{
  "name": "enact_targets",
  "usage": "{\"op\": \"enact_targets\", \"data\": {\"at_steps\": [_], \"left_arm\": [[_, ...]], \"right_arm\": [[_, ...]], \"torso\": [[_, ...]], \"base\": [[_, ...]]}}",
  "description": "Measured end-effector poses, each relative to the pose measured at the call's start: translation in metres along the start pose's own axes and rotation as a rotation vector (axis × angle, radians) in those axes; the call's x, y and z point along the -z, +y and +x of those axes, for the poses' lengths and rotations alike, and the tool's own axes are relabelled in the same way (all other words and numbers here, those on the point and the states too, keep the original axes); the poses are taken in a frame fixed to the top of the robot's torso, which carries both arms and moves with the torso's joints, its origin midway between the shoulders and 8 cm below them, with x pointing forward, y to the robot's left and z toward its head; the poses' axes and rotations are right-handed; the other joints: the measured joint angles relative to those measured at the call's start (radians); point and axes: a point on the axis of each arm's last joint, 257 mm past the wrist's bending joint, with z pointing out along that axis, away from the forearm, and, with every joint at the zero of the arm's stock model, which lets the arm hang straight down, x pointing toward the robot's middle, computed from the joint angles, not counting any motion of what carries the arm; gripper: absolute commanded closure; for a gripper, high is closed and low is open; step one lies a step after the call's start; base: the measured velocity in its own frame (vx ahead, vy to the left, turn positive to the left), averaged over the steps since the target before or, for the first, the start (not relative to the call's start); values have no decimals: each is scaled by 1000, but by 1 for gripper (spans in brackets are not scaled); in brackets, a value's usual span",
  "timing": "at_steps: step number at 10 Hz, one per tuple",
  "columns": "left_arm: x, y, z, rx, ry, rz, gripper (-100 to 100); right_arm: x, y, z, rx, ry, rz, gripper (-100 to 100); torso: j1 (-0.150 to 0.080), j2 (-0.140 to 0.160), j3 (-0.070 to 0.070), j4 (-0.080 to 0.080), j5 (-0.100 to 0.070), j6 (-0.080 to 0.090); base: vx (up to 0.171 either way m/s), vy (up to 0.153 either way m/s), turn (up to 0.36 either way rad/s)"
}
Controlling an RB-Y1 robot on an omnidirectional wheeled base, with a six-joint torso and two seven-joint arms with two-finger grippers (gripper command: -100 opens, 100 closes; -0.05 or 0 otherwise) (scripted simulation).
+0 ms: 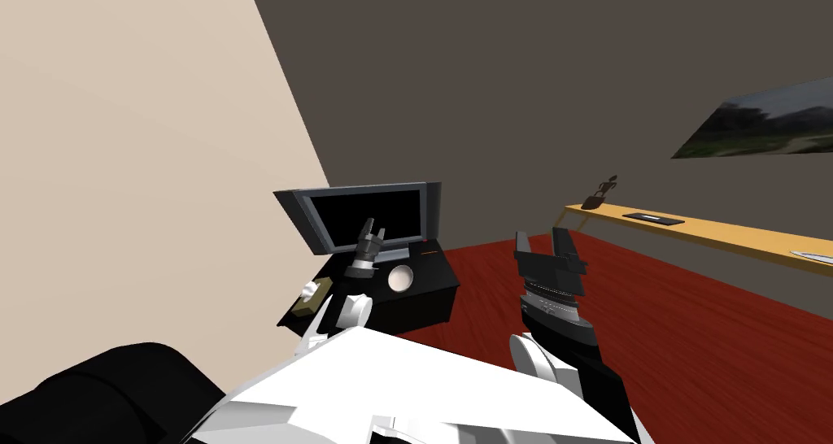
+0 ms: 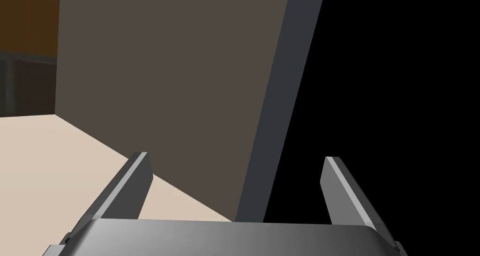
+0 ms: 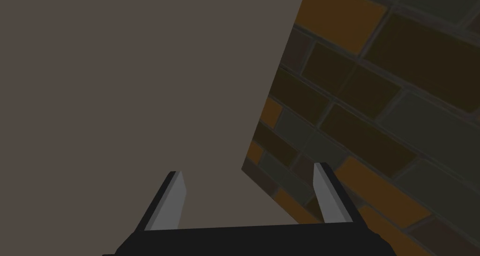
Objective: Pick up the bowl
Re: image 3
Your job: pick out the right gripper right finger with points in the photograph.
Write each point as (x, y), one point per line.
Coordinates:
(332, 199)

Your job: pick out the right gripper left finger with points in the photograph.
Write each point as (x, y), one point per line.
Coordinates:
(167, 207)

